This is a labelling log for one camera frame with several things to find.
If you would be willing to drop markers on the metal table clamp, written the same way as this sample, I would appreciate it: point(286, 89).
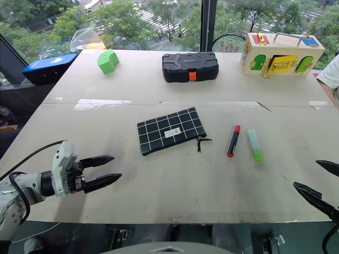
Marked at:
point(122, 234)
point(274, 242)

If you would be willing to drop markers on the person's bare forearm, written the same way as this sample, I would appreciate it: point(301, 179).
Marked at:
point(331, 95)

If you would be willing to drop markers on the wooden lock box colourful doors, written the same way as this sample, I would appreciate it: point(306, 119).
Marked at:
point(280, 56)

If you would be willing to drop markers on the black badminton racket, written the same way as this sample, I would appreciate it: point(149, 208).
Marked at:
point(227, 43)

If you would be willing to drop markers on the green highlighter pen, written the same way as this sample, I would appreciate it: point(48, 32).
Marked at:
point(255, 145)

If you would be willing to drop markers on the black grid pencil pouch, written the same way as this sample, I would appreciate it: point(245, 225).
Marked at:
point(169, 131)

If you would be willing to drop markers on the grey robot torso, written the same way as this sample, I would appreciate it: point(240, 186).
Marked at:
point(164, 248)

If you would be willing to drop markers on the clear plastic bag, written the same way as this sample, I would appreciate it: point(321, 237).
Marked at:
point(83, 38)

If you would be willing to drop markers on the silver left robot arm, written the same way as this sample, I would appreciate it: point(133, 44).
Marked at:
point(16, 195)

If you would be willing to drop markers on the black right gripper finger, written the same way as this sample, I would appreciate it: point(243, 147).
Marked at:
point(329, 166)
point(312, 194)

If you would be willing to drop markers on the green foam block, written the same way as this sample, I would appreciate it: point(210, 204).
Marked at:
point(107, 61)

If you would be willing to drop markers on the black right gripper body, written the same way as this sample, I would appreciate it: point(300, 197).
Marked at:
point(335, 215)

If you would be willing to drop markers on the person's white shirt sleeve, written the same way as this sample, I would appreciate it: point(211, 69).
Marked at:
point(331, 72)

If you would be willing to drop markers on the red black marker pen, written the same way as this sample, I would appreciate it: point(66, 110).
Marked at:
point(233, 140)

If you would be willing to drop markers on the black window frame post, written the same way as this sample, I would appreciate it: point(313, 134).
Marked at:
point(208, 25)

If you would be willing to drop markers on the black tool case orange latch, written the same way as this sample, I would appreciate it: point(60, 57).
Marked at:
point(189, 66)

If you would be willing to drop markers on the clear tape strip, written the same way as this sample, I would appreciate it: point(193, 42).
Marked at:
point(100, 104)
point(321, 104)

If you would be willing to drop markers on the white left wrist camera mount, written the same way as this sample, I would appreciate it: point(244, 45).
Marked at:
point(62, 158)

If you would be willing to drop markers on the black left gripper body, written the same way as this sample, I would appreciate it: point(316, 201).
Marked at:
point(75, 176)

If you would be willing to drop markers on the blue box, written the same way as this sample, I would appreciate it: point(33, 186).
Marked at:
point(47, 68)

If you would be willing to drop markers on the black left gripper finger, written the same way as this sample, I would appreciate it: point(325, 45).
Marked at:
point(103, 182)
point(99, 160)

